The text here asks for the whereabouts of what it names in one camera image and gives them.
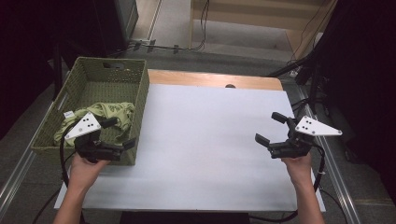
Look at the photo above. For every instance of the person's dark clothing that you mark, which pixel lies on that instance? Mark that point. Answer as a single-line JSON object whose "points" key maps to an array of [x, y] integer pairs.
{"points": [[183, 218]]}

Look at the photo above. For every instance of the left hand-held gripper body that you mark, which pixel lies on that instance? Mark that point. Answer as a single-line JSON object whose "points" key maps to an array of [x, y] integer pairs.
{"points": [[83, 126]]}

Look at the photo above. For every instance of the light wooden furniture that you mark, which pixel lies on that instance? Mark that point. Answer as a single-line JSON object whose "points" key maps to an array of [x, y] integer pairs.
{"points": [[249, 15]]}

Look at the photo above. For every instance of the person's right hand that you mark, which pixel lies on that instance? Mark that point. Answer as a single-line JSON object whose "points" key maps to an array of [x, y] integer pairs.
{"points": [[299, 169]]}

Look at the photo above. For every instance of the green woven basket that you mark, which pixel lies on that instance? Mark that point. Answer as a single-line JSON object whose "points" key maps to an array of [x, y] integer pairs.
{"points": [[96, 84]]}

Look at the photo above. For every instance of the black upright post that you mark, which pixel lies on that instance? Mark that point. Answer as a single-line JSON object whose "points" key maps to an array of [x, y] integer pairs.
{"points": [[57, 68]]}

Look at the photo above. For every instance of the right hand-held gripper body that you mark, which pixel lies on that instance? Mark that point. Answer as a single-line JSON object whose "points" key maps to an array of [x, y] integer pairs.
{"points": [[313, 127]]}

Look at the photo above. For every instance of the aluminium rail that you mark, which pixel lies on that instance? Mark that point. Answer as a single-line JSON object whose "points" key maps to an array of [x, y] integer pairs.
{"points": [[337, 177], [21, 174]]}

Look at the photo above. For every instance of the green patterned cloth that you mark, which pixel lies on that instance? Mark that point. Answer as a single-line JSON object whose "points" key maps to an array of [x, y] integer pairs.
{"points": [[115, 110]]}

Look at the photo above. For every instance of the white table sheet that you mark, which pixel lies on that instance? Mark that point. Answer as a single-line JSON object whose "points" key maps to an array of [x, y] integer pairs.
{"points": [[202, 140]]}

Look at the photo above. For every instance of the person's left hand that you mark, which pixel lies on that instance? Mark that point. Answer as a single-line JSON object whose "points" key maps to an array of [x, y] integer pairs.
{"points": [[83, 172]]}

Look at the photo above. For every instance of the dark round table grommet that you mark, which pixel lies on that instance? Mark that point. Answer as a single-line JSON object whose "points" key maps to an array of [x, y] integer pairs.
{"points": [[230, 86]]}

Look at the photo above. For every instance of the dark monitor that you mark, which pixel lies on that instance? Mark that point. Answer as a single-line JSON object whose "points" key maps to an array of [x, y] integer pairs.
{"points": [[126, 15]]}

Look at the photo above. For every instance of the dark curtain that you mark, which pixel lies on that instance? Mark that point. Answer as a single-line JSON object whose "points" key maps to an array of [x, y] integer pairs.
{"points": [[364, 77], [28, 46]]}

